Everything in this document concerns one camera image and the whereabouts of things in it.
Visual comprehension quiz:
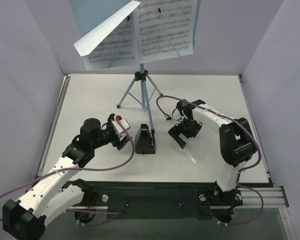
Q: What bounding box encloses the black metronome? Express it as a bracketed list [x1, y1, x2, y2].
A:
[134, 123, 157, 155]

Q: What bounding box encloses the clear plastic metronome cover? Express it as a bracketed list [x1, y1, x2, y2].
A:
[182, 148, 206, 165]

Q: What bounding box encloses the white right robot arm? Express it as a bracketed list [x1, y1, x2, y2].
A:
[168, 99, 257, 205]

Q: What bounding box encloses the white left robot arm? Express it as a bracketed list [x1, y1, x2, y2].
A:
[2, 113, 132, 240]

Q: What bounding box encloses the sheet music booklet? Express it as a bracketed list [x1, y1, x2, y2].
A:
[73, 0, 194, 72]

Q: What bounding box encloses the light blue music stand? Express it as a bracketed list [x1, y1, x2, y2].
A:
[69, 0, 203, 135]

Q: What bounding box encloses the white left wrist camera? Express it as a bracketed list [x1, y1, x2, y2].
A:
[111, 118, 131, 136]

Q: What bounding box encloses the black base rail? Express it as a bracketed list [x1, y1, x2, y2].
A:
[36, 179, 276, 221]

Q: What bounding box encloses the aluminium frame rail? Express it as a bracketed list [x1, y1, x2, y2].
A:
[239, 187, 289, 209]

